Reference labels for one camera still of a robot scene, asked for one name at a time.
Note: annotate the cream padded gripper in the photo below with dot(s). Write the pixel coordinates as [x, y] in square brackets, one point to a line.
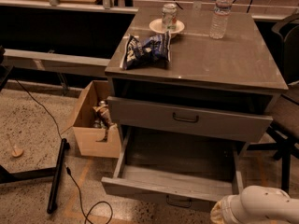
[226, 208]

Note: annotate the grey bottom drawer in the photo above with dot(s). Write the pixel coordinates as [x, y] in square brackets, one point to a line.
[182, 170]

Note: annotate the grey drawer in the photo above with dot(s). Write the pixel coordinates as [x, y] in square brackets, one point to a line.
[183, 119]
[182, 170]

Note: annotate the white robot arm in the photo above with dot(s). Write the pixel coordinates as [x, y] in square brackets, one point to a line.
[256, 203]

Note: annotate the grey drawer cabinet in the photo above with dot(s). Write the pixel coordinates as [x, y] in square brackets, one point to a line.
[236, 73]

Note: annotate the grey middle drawer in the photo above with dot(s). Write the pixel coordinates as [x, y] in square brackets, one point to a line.
[183, 119]

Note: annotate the black office chair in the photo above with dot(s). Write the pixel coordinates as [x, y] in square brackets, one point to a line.
[283, 42]

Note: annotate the items in cardboard box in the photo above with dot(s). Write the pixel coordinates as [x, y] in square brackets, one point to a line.
[102, 119]

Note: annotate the cardboard box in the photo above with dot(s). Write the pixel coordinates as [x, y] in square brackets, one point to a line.
[94, 142]

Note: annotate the blue chip bag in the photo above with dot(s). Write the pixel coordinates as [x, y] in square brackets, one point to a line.
[150, 50]

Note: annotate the white bowl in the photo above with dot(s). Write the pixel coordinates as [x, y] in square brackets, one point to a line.
[156, 26]

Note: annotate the small wooden spinning top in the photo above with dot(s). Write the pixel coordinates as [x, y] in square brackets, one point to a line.
[15, 151]

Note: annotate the soda can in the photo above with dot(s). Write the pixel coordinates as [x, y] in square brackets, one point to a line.
[169, 17]

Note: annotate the clear plastic water bottle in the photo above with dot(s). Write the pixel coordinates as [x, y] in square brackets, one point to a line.
[220, 17]

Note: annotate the grey metal railing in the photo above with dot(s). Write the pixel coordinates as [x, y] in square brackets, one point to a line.
[53, 62]

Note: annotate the black table leg frame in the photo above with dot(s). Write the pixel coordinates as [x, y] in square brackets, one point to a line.
[55, 172]

